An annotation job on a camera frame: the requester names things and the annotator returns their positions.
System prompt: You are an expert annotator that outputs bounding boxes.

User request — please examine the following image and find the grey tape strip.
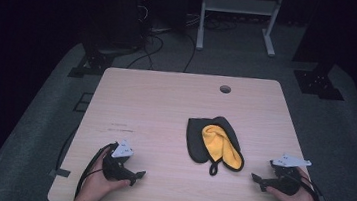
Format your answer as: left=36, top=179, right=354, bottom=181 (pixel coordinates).
left=49, top=166, right=72, bottom=180

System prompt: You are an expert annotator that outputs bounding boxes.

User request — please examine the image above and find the yellow and black cloth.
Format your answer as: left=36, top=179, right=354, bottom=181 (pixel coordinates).
left=181, top=112, right=250, bottom=181

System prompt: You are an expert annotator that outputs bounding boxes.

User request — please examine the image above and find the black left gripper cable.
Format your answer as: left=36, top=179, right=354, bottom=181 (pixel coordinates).
left=74, top=139, right=120, bottom=201

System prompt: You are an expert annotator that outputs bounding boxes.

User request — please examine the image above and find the black floor cable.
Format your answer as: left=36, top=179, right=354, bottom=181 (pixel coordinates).
left=126, top=31, right=166, bottom=74
left=181, top=33, right=198, bottom=75

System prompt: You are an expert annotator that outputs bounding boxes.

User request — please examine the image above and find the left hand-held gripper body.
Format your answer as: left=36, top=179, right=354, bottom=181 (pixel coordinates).
left=100, top=137, right=140, bottom=183

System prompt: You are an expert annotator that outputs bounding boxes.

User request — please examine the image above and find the dark stand base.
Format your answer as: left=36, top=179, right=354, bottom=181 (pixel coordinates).
left=67, top=40, right=140, bottom=85

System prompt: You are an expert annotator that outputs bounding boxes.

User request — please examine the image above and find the white metal stand frame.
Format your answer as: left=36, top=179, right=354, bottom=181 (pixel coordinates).
left=195, top=0, right=286, bottom=60

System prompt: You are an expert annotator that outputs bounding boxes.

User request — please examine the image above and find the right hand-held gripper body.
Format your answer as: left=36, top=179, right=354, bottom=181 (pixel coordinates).
left=265, top=152, right=313, bottom=199

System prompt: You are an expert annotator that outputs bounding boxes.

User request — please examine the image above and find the person's left hand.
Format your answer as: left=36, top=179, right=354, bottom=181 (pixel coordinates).
left=79, top=145, right=135, bottom=201

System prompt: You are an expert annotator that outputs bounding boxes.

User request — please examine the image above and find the black floor base plate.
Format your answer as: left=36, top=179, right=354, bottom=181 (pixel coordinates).
left=291, top=67, right=348, bottom=103

